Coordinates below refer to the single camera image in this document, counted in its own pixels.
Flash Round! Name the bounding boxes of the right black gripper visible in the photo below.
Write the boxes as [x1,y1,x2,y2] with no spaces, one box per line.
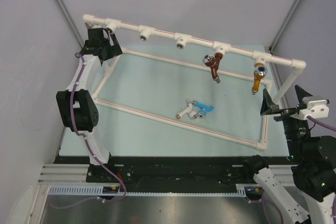
[259,83,312,159]

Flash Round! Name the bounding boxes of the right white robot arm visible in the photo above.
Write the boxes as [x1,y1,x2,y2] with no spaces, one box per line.
[242,85,335,223]

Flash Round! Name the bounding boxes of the white PVC pipe frame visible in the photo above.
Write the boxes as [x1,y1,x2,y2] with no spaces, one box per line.
[82,14,307,152]

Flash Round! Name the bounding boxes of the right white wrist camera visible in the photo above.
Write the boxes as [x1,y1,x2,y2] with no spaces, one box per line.
[297,96,329,120]

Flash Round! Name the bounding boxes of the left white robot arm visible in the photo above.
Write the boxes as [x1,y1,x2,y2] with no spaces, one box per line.
[56,27,122,182]

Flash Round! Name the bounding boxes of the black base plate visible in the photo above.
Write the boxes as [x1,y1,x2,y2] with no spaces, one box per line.
[54,155,295,193]

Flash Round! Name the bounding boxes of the white slotted cable duct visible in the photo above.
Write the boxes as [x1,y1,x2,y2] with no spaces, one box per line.
[48,185,246,197]

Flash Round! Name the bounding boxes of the amber yellow water faucet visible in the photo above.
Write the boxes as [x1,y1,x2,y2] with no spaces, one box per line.
[251,63,268,95]

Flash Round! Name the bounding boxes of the blue water faucet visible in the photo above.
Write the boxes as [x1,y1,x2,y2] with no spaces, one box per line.
[193,101,214,119]

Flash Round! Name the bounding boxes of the white water faucet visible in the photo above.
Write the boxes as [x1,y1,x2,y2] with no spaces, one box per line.
[176,100,197,120]

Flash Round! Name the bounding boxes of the aluminium extrusion rail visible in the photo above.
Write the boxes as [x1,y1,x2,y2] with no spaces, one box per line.
[38,164,89,185]

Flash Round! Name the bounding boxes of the dark red water faucet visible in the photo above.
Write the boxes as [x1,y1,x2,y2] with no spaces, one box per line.
[202,52,223,83]

